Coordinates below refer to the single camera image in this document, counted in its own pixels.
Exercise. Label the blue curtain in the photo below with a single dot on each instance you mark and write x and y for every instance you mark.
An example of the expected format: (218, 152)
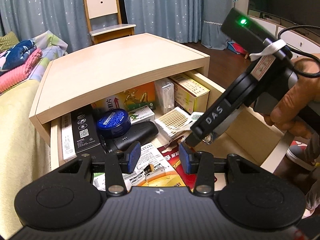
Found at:
(178, 20)

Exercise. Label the olive knitted cloth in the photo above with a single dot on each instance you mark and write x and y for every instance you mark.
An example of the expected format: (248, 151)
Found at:
(7, 41)

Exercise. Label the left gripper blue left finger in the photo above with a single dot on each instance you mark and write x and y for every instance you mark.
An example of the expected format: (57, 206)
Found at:
(116, 164)

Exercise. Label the white tv cabinet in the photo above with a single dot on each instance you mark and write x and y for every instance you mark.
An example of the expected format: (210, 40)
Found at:
(292, 39)

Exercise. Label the navy cartoon folded blanket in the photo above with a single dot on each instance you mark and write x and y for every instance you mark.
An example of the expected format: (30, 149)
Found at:
(17, 55)

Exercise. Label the white narrow box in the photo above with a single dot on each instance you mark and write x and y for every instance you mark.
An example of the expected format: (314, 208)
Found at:
(68, 149)

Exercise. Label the beige wooden nightstand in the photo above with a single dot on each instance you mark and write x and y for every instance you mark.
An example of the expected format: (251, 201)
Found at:
(96, 72)

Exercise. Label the red yellow paper booklet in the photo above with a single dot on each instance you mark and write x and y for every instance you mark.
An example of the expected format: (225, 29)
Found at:
(179, 178)

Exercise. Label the blue round cream tin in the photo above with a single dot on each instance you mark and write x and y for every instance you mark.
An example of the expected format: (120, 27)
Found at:
(114, 123)

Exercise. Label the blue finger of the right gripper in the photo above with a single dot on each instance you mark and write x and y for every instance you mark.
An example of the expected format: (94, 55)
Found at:
(192, 140)

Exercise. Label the clear plastic wrapped box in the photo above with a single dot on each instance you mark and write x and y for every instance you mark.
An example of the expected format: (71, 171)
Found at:
(165, 94)

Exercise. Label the person's right hand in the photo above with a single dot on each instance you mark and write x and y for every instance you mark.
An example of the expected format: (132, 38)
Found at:
(284, 114)

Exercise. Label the white printed leaflet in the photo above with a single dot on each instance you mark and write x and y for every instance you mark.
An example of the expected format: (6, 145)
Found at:
(151, 166)

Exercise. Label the patchwork bed sheet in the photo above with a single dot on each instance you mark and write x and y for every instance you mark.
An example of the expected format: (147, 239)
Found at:
(52, 48)

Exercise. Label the black long box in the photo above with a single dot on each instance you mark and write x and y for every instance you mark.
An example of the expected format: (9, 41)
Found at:
(85, 137)

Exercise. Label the beige nightstand drawer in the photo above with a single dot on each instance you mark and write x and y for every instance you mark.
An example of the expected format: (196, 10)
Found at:
(247, 136)

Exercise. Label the cotton swab pack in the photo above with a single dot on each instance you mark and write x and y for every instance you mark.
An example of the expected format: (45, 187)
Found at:
(171, 124)

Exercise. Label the white green small box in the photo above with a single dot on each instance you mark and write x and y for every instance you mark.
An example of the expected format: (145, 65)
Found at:
(141, 114)

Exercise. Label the wooden chair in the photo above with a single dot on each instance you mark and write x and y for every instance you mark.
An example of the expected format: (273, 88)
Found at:
(100, 8)

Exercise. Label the black electric shaver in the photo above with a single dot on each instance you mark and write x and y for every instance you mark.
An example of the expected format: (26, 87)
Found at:
(143, 132)

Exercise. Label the yellow medicine box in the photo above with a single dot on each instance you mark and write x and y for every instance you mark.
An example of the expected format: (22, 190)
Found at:
(189, 94)

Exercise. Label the pink folded blanket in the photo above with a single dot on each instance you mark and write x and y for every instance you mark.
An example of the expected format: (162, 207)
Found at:
(20, 73)

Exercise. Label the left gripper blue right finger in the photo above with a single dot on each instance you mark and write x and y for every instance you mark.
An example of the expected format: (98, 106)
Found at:
(199, 163)

